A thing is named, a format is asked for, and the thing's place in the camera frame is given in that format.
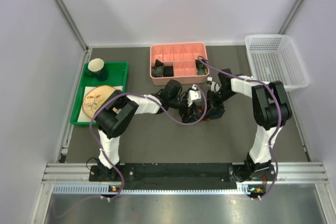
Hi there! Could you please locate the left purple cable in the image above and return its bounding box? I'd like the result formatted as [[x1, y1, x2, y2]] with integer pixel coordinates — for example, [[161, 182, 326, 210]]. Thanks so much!
[[90, 91, 208, 201]]

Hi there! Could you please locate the rolled dark floral tie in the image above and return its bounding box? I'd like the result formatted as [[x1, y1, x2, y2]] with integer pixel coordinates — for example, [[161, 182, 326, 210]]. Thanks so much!
[[151, 59, 164, 78]]

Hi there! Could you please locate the round painted wooden plate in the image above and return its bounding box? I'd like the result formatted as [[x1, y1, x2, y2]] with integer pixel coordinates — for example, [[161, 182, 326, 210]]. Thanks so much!
[[82, 85, 122, 119]]

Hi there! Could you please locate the pink divided organizer box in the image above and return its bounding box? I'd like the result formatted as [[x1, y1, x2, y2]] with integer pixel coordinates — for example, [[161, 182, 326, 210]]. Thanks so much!
[[150, 42, 209, 86]]

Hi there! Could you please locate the white perforated plastic basket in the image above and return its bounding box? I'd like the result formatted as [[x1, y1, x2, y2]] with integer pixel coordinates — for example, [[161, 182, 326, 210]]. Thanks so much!
[[245, 34, 310, 92]]

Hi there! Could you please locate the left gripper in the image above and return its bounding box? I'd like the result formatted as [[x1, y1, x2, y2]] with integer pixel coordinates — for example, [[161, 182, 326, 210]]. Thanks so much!
[[169, 95, 198, 123]]

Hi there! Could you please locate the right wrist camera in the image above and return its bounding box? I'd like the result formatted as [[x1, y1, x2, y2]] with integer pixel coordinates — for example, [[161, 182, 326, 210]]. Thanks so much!
[[206, 77, 221, 92]]

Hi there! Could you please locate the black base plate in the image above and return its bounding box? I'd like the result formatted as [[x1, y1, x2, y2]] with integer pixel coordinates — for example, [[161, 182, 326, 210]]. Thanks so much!
[[88, 162, 278, 190]]

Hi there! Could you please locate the green plastic tray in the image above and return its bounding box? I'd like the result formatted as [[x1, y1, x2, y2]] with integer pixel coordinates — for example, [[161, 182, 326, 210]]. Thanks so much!
[[70, 61, 129, 126]]

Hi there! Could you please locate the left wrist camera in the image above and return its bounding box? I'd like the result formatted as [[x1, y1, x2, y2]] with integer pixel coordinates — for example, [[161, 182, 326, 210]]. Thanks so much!
[[187, 84, 202, 107]]

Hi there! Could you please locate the rolled navy yellow floral tie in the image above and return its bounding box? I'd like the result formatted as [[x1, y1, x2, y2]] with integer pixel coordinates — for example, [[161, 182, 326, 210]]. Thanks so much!
[[195, 59, 209, 76]]

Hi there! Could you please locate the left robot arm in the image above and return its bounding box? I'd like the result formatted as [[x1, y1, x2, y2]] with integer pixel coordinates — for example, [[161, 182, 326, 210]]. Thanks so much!
[[91, 80, 204, 181]]

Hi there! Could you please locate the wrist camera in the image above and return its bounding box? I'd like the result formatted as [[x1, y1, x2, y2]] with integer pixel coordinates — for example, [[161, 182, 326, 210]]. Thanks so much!
[[206, 77, 221, 92], [187, 84, 202, 107]]

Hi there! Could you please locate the aluminium frame rail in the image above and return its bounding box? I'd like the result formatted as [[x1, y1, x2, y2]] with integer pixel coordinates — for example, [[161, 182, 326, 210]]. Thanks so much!
[[54, 0, 89, 51]]

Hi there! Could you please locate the black orange floral tie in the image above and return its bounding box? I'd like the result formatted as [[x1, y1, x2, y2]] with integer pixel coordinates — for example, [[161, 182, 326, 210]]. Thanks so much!
[[196, 104, 225, 121]]

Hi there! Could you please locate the grey slotted cable duct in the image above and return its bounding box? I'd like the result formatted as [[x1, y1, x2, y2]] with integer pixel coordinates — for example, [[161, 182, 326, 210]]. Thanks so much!
[[53, 184, 251, 195]]

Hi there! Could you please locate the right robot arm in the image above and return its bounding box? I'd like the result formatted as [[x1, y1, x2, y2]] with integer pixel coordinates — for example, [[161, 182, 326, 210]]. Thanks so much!
[[205, 69, 292, 182]]

